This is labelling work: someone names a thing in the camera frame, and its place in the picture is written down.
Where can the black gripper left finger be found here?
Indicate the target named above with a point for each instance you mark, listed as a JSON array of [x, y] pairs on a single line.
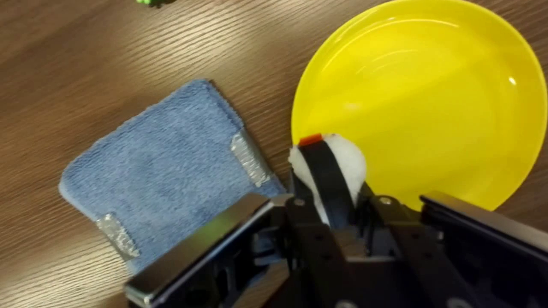
[[327, 182]]

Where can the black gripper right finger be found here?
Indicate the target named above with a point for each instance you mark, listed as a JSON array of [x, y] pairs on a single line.
[[434, 257]]

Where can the white ball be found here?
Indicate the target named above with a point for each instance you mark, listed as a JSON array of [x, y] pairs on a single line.
[[351, 163]]

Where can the yellow plate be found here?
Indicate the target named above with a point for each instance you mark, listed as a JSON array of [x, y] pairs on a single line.
[[428, 86]]

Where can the blue towel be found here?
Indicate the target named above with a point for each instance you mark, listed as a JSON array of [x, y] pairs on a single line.
[[165, 172]]

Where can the silver tape strip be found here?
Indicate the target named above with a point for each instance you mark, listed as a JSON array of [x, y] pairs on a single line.
[[118, 237], [250, 160]]

